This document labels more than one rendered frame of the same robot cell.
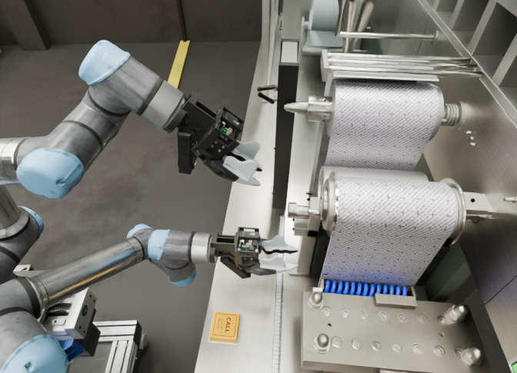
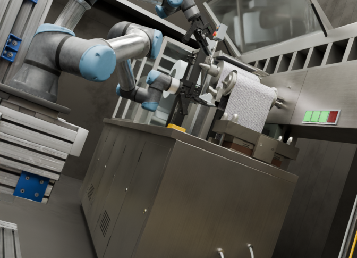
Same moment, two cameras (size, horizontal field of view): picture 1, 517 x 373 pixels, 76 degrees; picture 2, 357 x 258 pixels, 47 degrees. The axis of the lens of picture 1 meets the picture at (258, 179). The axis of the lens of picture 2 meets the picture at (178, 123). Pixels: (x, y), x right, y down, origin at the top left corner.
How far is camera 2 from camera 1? 192 cm
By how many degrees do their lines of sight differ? 53
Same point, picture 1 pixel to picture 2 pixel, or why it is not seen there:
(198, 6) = not seen: hidden behind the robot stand
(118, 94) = not seen: outside the picture
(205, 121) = (204, 21)
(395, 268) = (253, 119)
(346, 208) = (239, 76)
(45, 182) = not seen: outside the picture
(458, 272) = (275, 134)
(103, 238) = not seen: outside the picture
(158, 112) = (195, 9)
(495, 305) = (292, 118)
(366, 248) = (244, 100)
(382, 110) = (240, 71)
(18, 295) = not seen: hidden behind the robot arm
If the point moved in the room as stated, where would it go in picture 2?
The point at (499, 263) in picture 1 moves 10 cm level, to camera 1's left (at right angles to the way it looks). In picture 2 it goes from (290, 107) to (275, 99)
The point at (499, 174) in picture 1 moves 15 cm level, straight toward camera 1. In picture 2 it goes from (283, 88) to (280, 80)
